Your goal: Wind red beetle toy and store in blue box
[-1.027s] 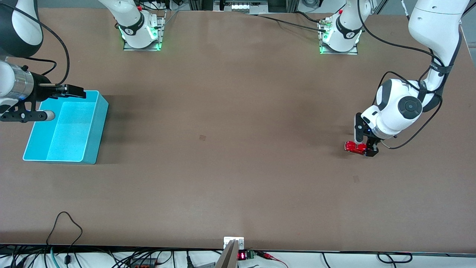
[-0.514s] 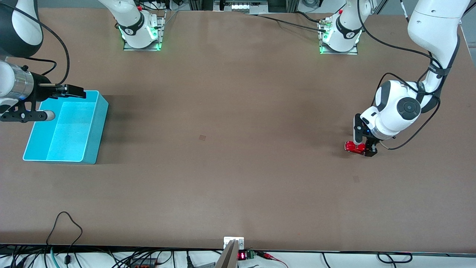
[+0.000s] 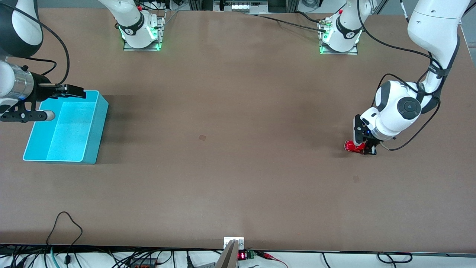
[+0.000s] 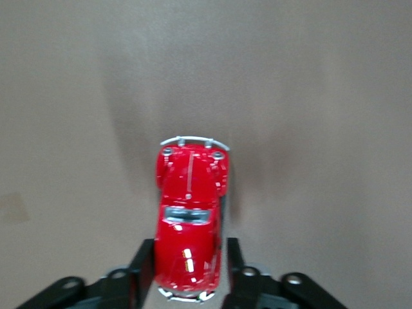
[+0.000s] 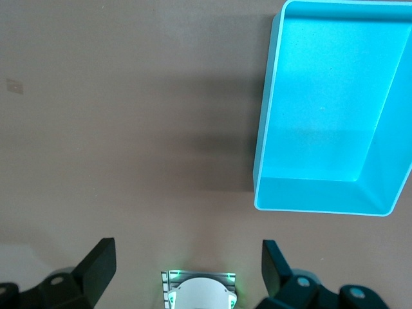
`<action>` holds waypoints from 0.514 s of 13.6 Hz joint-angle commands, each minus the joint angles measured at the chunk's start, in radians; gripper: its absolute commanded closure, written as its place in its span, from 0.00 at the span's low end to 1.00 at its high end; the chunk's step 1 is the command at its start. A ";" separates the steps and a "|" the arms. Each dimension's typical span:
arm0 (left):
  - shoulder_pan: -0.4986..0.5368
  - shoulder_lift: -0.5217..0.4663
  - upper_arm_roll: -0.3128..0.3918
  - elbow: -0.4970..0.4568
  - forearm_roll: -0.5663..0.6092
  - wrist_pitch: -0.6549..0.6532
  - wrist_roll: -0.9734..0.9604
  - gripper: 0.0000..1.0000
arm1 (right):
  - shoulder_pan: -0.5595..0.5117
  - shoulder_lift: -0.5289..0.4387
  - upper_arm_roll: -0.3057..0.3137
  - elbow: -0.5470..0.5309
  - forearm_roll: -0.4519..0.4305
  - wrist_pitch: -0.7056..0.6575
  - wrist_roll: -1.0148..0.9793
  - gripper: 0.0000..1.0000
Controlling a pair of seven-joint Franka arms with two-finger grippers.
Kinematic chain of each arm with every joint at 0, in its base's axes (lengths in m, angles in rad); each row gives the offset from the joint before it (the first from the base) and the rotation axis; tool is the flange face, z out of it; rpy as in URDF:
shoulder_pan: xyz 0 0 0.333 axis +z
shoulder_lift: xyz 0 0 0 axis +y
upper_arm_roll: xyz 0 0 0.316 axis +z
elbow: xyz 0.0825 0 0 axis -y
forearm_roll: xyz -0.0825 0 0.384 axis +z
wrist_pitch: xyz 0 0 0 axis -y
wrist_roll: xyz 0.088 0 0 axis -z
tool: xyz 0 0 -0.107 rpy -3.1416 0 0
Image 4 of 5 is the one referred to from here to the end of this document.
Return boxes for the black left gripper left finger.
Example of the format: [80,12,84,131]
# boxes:
[15,238,156,309]

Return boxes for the red beetle toy car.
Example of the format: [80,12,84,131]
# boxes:
[153,135,232,304]

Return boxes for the brown tape patch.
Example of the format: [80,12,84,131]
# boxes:
[0,192,30,223]

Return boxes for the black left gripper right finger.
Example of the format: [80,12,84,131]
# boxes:
[221,237,348,309]

